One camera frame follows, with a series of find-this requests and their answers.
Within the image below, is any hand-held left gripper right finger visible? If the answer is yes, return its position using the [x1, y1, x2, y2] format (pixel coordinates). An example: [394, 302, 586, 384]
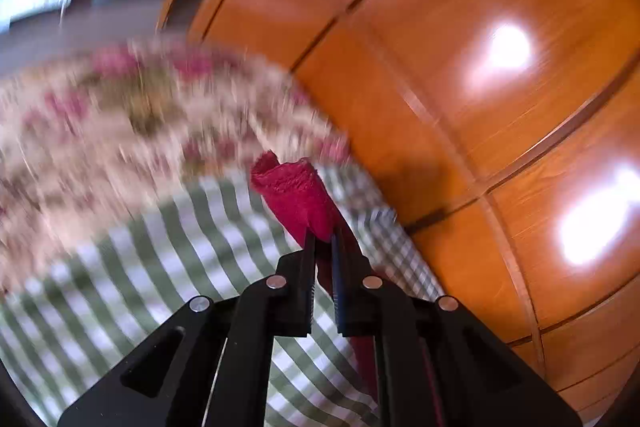
[331, 228, 584, 427]

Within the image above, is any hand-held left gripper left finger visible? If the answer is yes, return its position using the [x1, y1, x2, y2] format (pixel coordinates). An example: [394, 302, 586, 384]
[57, 233, 318, 427]

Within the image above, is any red terry cloth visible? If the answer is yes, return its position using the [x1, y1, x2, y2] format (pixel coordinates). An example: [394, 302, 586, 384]
[250, 150, 382, 404]

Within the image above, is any green checked bed sheet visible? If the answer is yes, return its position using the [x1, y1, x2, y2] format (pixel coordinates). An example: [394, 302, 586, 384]
[0, 164, 449, 427]

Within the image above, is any wooden wardrobe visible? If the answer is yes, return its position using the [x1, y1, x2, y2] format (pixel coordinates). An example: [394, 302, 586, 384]
[157, 0, 640, 427]

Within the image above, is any floral blanket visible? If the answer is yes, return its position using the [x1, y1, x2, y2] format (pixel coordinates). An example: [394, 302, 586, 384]
[0, 34, 352, 295]

